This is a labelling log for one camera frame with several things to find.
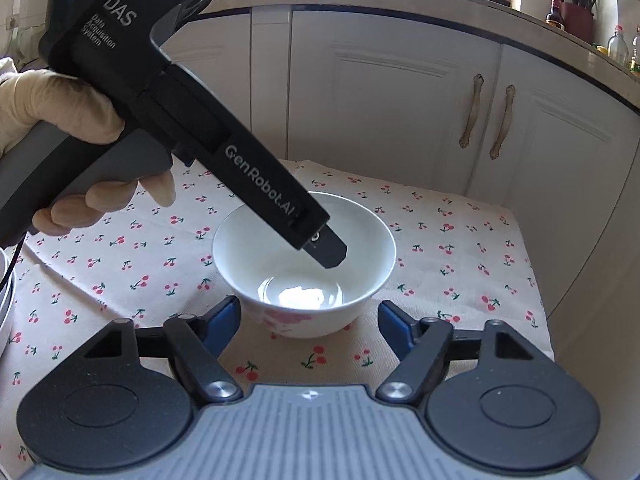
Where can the white floral bowl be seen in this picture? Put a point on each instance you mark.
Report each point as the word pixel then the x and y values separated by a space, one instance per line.
pixel 288 292

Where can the left gloved hand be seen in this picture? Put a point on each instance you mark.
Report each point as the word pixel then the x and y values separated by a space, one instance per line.
pixel 79 110

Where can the large white fruit-print plate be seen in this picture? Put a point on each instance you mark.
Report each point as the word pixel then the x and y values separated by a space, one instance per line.
pixel 8 281

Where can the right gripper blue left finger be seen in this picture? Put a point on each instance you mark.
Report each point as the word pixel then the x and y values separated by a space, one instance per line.
pixel 196 342

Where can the cherry print tablecloth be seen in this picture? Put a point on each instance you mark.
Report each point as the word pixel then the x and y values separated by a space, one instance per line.
pixel 457 259

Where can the dark sauce bottle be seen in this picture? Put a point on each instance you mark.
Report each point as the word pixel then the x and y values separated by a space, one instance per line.
pixel 554 17

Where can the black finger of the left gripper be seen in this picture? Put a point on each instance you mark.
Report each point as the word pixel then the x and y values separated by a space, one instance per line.
pixel 326 248

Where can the white kitchen cabinets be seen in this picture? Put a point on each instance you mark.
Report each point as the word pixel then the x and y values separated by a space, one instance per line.
pixel 429 106

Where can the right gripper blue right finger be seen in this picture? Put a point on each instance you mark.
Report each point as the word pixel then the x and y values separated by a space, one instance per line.
pixel 420 347

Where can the dark red knife block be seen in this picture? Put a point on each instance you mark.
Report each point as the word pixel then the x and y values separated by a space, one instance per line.
pixel 578 18

